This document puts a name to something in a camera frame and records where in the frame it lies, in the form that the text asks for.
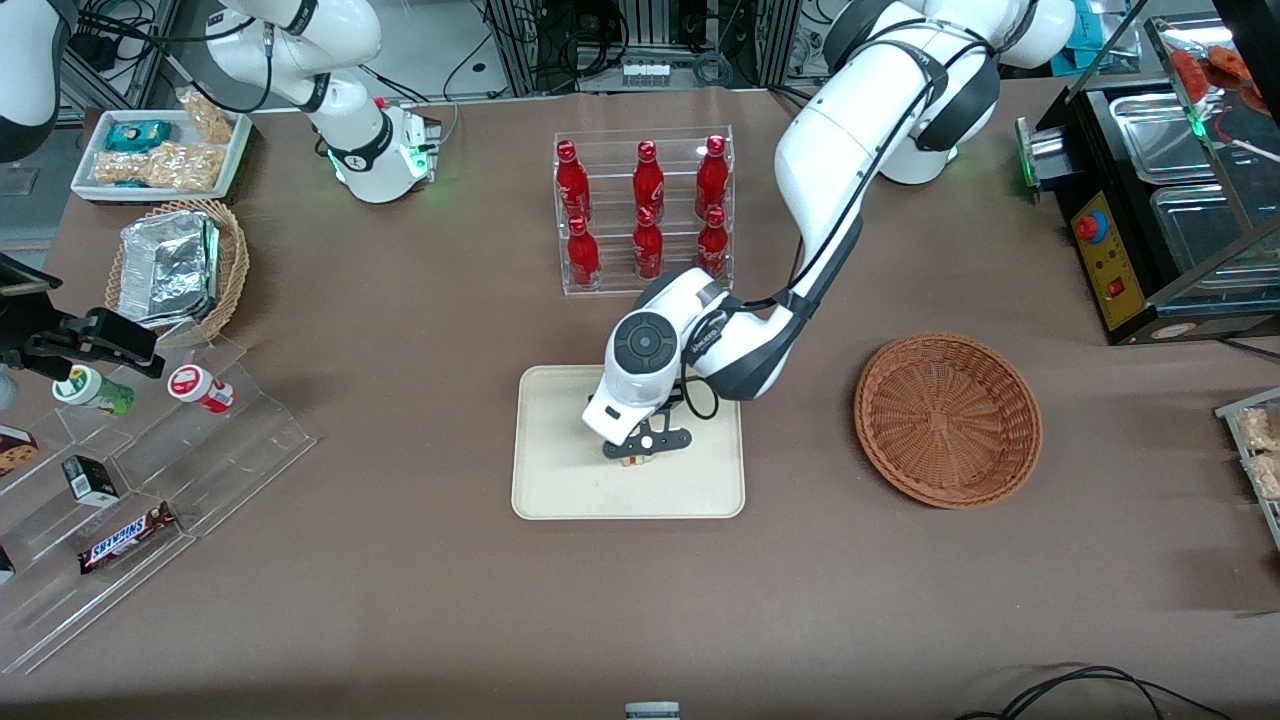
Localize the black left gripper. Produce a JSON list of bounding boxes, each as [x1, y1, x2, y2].
[[603, 398, 692, 468]]

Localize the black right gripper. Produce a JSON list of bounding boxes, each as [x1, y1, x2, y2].
[[0, 306, 167, 381]]

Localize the cream rectangular tray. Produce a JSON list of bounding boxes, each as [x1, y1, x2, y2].
[[511, 363, 747, 521]]

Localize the light tan wicker basket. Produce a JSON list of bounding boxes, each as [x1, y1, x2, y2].
[[105, 198, 251, 349]]

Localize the white rectangular snack tray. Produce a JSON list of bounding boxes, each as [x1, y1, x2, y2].
[[70, 108, 254, 204]]

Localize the brown round wicker basket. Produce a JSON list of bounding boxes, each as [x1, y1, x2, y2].
[[853, 332, 1044, 510]]

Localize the green-labelled cup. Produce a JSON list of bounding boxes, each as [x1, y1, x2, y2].
[[52, 365, 135, 418]]

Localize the silver foil container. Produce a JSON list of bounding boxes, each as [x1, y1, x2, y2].
[[117, 210, 221, 329]]

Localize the red-labelled small bottle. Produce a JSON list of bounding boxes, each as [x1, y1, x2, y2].
[[167, 364, 236, 414]]

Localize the small black carton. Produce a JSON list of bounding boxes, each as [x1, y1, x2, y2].
[[61, 455, 121, 506]]

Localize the brown cookie box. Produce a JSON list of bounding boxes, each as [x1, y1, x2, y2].
[[0, 425, 39, 478]]

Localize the clear acrylic step shelf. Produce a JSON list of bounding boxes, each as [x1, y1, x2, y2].
[[0, 335, 318, 676]]

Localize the clear acrylic bottle rack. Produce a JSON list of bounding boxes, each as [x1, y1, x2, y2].
[[553, 126, 735, 296]]

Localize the large clear peanut bag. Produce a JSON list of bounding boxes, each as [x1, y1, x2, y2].
[[93, 141, 227, 193]]

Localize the Snickers chocolate bar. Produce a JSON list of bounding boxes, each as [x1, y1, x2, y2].
[[78, 502, 178, 575]]

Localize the teal snack packet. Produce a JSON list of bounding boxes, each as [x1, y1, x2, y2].
[[105, 120, 174, 153]]

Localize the red cola bottle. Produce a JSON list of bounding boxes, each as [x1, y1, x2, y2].
[[632, 140, 666, 216], [695, 135, 729, 216], [556, 140, 593, 223], [632, 207, 665, 282], [566, 215, 602, 291], [696, 205, 730, 278]]

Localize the small clear peanut bag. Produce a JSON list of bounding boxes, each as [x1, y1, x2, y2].
[[176, 86, 237, 145]]

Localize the silver cylinder with green edge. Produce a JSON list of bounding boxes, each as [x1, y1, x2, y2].
[[1015, 117, 1079, 201]]

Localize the black food warmer cabinet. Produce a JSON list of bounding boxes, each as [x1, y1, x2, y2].
[[1060, 10, 1280, 346]]

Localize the steel warmer pan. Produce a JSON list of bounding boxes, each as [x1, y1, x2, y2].
[[1108, 92, 1217, 187], [1150, 184, 1280, 293]]

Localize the red packaged food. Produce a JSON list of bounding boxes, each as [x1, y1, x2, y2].
[[1170, 45, 1263, 111]]

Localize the aluminium frame rack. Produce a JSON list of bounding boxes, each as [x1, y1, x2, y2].
[[480, 0, 801, 96]]

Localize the black floor cable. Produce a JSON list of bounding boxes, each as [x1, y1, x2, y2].
[[955, 664, 1236, 720]]

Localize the white wire rack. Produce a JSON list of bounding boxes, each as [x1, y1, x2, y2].
[[1215, 388, 1280, 551]]

